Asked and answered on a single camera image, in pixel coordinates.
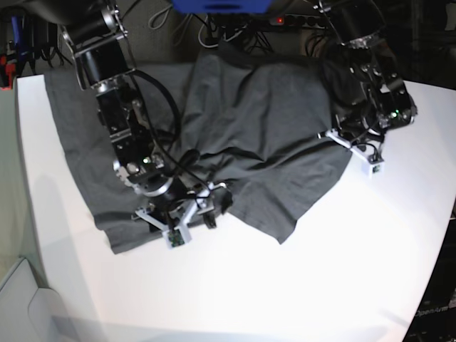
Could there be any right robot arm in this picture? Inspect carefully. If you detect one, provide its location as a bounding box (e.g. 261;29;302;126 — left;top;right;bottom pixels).
20;1;226;233

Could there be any blue box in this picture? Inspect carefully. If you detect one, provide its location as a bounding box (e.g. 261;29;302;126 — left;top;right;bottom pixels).
172;0;272;14

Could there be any grey t-shirt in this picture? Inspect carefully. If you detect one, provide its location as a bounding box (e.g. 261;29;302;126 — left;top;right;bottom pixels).
44;47;363;254

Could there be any black power strip red switch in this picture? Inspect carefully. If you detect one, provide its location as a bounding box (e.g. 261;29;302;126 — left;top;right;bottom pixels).
269;14;326;29

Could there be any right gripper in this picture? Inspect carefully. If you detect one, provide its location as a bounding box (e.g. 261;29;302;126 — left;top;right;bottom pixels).
149;182;233;230

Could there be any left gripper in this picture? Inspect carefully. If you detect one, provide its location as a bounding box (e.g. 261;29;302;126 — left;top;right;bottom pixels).
334;115;388;149

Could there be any grey bin at table corner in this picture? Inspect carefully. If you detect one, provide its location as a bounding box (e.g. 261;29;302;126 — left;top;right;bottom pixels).
1;258;79;341

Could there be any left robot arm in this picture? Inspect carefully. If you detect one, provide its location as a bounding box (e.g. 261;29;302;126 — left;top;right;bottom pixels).
315;1;418;148

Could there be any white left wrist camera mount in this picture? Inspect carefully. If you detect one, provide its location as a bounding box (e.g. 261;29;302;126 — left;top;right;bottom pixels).
317;129;385;178

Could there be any red clamp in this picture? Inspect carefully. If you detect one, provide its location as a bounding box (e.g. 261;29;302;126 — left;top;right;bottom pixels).
1;54;16;90

